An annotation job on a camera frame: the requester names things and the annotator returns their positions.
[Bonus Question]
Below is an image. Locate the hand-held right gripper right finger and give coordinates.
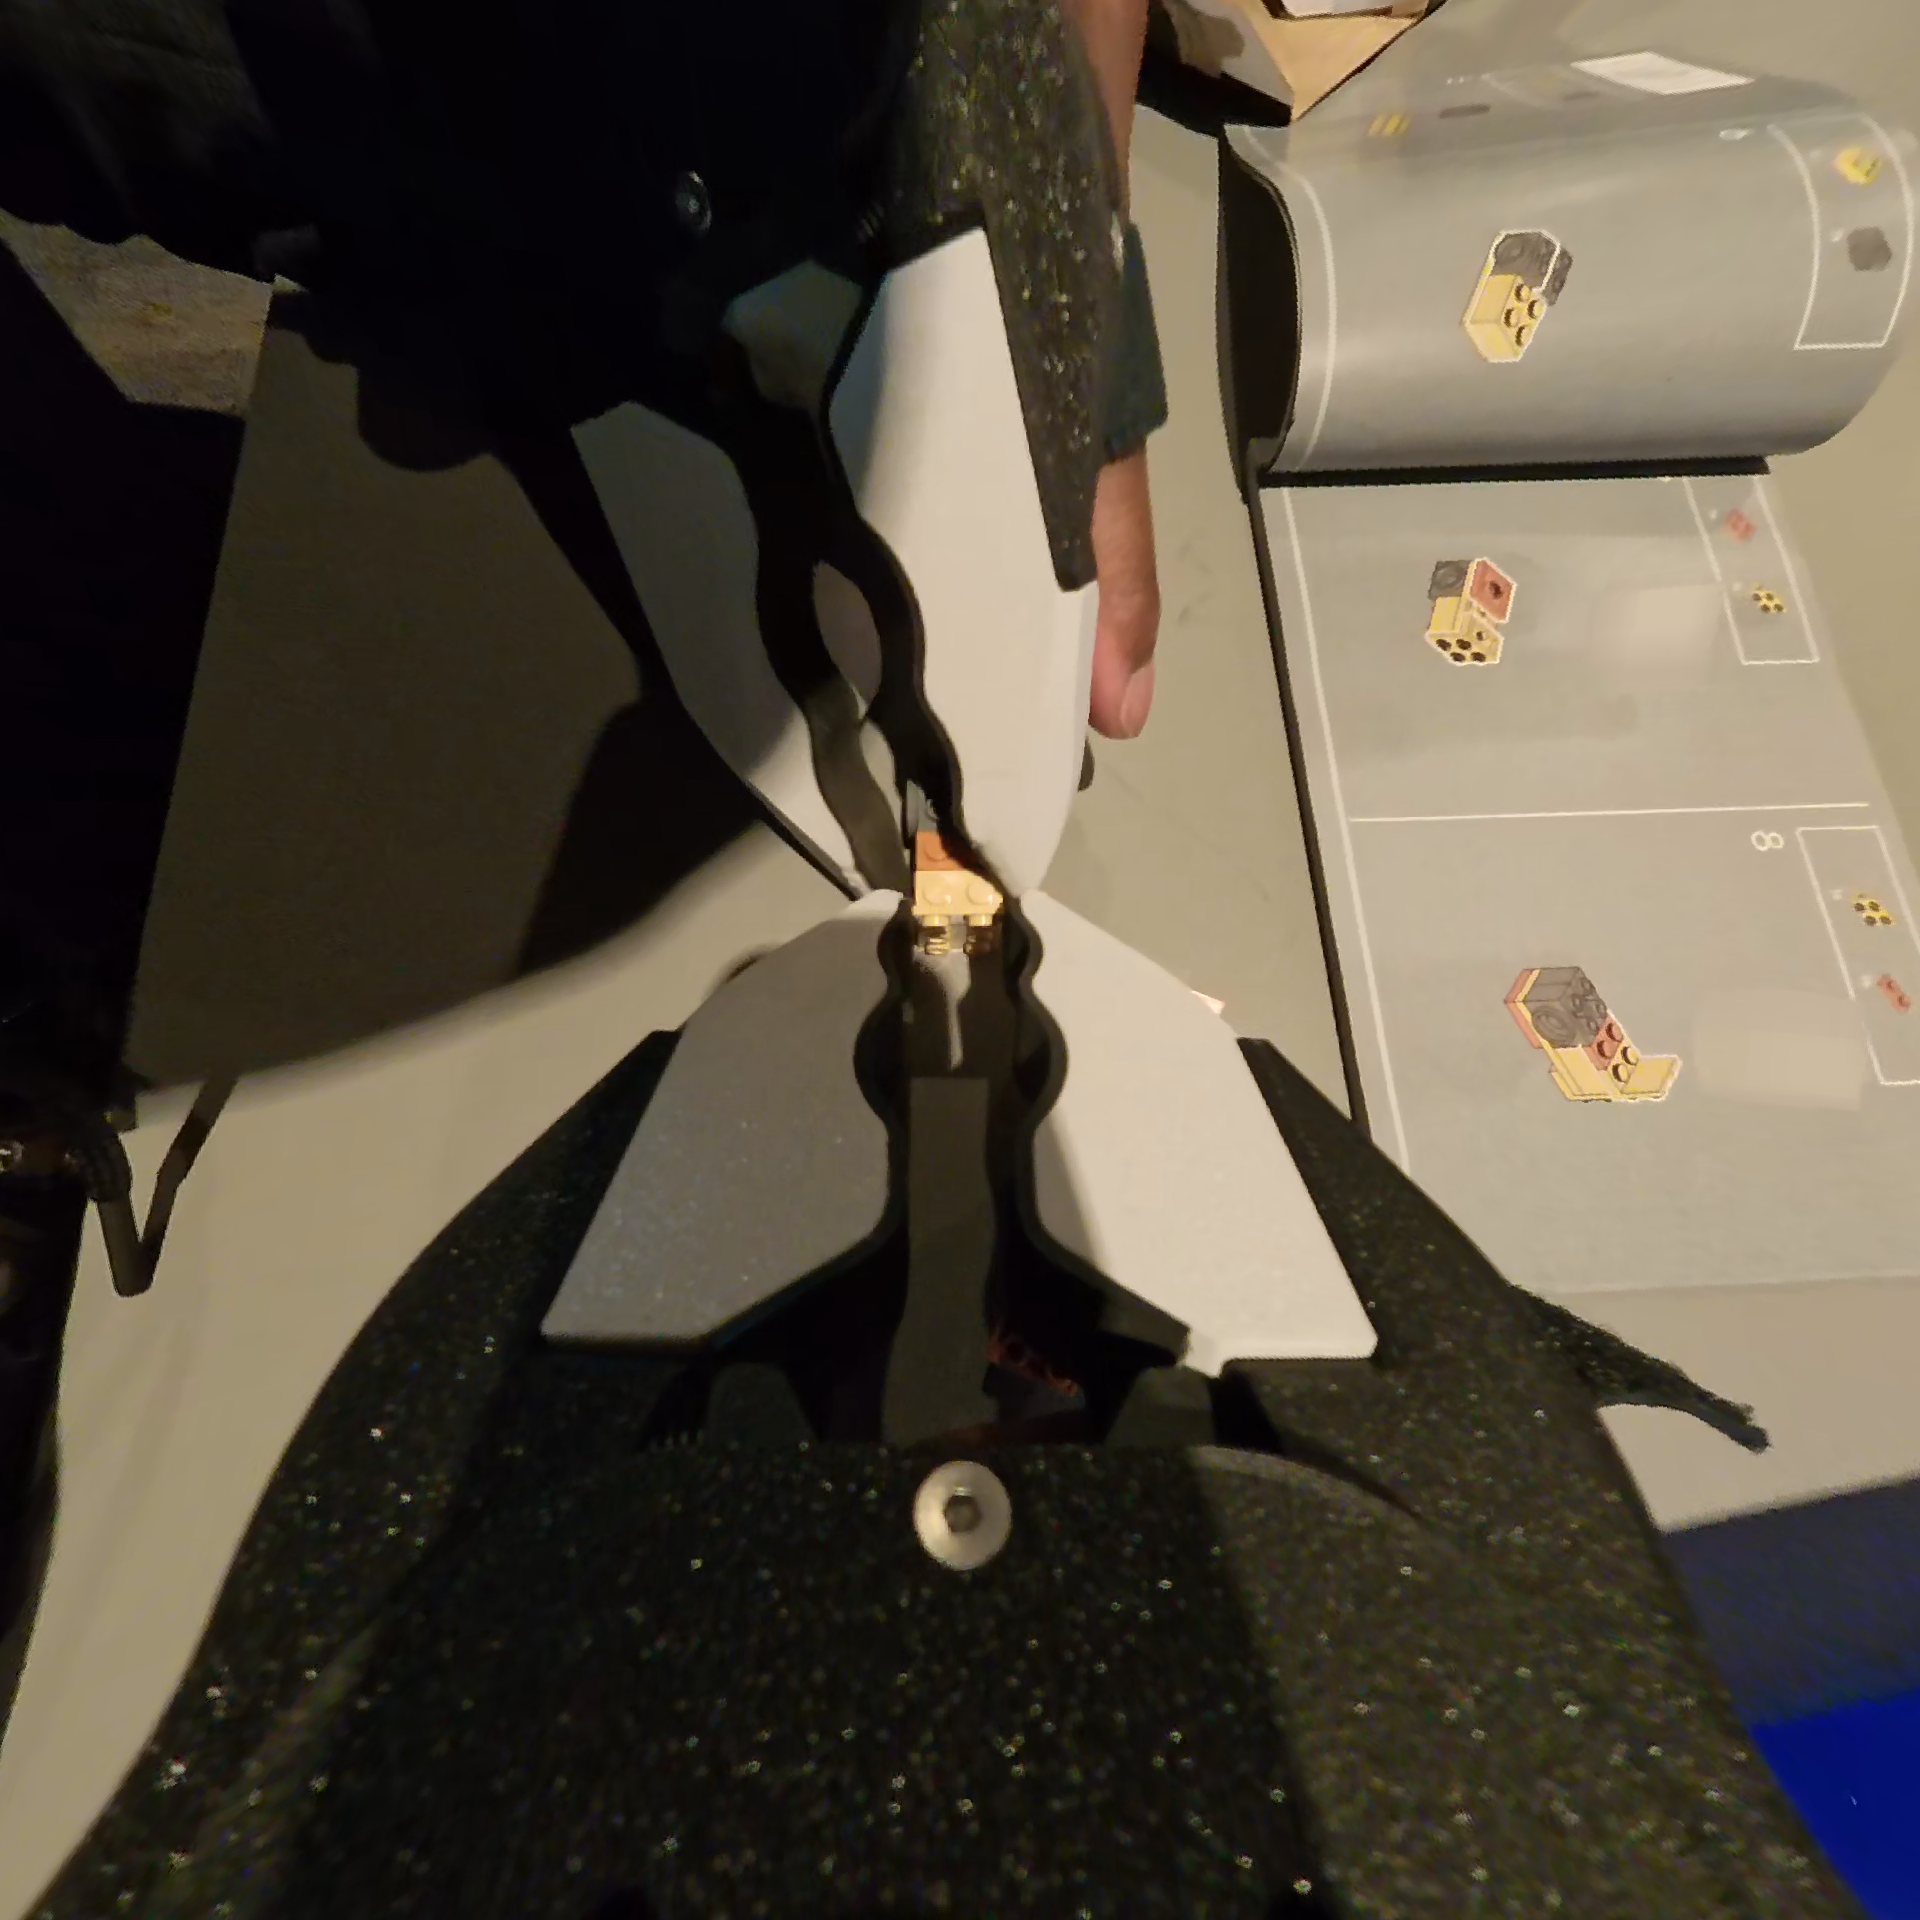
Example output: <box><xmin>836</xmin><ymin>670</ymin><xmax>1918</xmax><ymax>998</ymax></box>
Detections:
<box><xmin>1020</xmin><ymin>895</ymin><xmax>1377</xmax><ymax>1375</ymax></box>

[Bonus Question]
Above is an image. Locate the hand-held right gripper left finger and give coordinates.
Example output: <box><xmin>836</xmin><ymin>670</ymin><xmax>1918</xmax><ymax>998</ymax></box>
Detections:
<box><xmin>540</xmin><ymin>895</ymin><xmax>904</xmax><ymax>1352</ymax></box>

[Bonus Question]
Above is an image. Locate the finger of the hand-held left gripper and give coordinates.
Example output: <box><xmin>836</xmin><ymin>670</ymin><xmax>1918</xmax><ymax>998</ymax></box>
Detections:
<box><xmin>576</xmin><ymin>404</ymin><xmax>903</xmax><ymax>895</ymax></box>
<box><xmin>825</xmin><ymin>224</ymin><xmax>1104</xmax><ymax>902</ymax></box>

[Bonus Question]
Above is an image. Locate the tan bracket brick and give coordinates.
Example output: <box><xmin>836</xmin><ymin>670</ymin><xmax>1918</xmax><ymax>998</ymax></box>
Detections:
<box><xmin>910</xmin><ymin>867</ymin><xmax>1008</xmax><ymax>957</ymax></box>

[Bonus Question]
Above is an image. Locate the blue plastic bin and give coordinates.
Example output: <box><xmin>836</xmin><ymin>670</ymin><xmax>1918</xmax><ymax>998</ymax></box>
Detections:
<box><xmin>1662</xmin><ymin>1477</ymin><xmax>1920</xmax><ymax>1920</ymax></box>

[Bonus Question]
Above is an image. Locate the person's left forearm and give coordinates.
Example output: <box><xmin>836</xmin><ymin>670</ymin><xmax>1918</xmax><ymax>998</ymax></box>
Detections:
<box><xmin>0</xmin><ymin>0</ymin><xmax>916</xmax><ymax>467</ymax></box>

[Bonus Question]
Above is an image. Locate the grey desk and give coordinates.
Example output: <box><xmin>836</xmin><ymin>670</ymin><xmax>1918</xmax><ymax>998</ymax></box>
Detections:
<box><xmin>0</xmin><ymin>89</ymin><xmax>1920</xmax><ymax>1920</ymax></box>

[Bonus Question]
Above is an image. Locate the person's left hand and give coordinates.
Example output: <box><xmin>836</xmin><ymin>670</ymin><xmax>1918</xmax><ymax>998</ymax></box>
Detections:
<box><xmin>1067</xmin><ymin>0</ymin><xmax>1168</xmax><ymax>745</ymax></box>

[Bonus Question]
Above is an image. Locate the torn brown cardboard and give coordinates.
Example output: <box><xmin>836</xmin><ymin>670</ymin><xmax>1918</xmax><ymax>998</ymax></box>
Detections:
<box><xmin>1161</xmin><ymin>0</ymin><xmax>1448</xmax><ymax>120</ymax></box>

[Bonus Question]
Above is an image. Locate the grey instruction booklet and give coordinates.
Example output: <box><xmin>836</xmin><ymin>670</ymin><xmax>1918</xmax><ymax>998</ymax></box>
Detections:
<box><xmin>1219</xmin><ymin>53</ymin><xmax>1920</xmax><ymax>1299</ymax></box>

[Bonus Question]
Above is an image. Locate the person's dark clothing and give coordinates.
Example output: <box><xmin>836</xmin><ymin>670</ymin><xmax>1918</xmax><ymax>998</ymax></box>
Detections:
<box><xmin>0</xmin><ymin>256</ymin><xmax>248</xmax><ymax>1652</ymax></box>

